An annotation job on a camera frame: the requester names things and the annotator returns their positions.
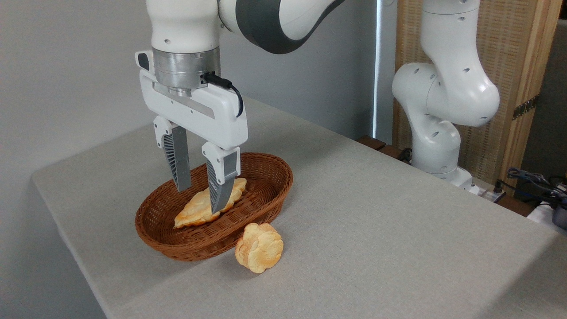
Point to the brown wicker basket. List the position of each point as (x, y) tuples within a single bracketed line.
[(266, 181)]

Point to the brown wooden board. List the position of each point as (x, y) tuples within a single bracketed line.
[(372, 142)]

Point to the round golden bread roll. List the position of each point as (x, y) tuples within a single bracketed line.
[(259, 248)]

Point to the metal screen hinge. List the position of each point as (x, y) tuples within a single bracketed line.
[(525, 107)]

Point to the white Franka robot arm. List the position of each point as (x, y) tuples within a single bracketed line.
[(443, 88)]

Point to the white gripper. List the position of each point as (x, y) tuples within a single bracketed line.
[(195, 110)]

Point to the woven bamboo wooden screen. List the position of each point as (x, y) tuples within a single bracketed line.
[(505, 44)]

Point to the dark grey device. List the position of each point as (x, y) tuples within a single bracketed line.
[(560, 217)]

